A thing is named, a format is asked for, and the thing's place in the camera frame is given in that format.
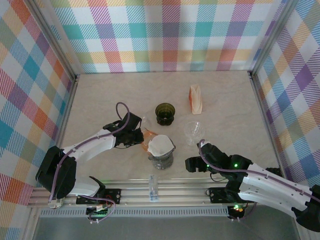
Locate orange coffee server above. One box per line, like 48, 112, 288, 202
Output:
139, 127, 159, 152

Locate clear coffee dripper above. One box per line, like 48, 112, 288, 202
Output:
183, 121, 206, 146

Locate white paper coffee filter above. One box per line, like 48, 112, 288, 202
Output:
147, 134, 175, 158

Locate grey coffee dripper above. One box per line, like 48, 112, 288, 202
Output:
146, 135, 177, 161

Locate grey coffee server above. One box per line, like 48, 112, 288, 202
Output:
148, 152, 176, 171

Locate dark green coffee dripper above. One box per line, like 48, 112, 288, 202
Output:
154, 102, 176, 126

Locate orange white coffee filter box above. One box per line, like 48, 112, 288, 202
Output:
188, 85, 204, 115

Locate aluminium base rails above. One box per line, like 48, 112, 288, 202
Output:
27, 178, 305, 208

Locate small control circuit board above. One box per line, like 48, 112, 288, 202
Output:
86, 206, 111, 223
227, 204, 245, 221

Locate white paper filters stack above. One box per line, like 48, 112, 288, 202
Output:
191, 86, 202, 112

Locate clear plastic block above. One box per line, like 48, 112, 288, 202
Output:
148, 174, 160, 202

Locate white printed label board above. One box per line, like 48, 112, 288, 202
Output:
47, 198, 63, 210

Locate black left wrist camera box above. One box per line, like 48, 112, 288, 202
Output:
119, 129, 145, 150

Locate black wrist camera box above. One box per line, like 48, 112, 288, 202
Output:
119, 129, 145, 150
184, 156, 210, 174

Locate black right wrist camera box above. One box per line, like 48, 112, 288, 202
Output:
184, 156, 210, 174

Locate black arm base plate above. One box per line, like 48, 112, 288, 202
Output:
208, 186, 256, 205
75, 188, 122, 205

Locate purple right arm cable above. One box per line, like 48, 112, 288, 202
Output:
197, 139, 320, 222

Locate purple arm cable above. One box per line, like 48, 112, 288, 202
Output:
197, 139, 320, 222
48, 101, 132, 224

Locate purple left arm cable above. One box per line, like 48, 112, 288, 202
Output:
48, 101, 132, 224

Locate black ribbed bracket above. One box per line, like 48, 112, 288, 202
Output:
265, 166, 281, 176

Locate aluminium side rail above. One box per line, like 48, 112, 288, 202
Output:
56, 74, 80, 151
248, 71, 288, 181

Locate aluminium back rail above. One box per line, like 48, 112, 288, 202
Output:
76, 70, 252, 76

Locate grey slotted cable duct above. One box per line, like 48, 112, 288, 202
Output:
39, 208, 230, 218

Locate aluminium corner post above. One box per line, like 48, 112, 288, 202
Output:
24, 0, 79, 85
248, 0, 301, 76

